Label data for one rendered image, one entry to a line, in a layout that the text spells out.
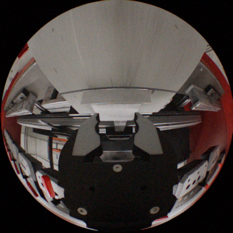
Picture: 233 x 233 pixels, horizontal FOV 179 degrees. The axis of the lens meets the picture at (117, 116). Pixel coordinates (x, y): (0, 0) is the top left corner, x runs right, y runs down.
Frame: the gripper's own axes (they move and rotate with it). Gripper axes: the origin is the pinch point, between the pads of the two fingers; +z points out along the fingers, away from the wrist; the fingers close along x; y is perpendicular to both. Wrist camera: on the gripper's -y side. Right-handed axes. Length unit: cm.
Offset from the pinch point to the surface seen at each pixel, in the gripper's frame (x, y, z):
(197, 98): 32.0, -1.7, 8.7
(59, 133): -31.8, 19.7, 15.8
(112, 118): -1.1, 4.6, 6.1
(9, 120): -215, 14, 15
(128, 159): 2.3, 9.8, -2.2
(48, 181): -14.2, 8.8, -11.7
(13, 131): -214, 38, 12
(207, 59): 85, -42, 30
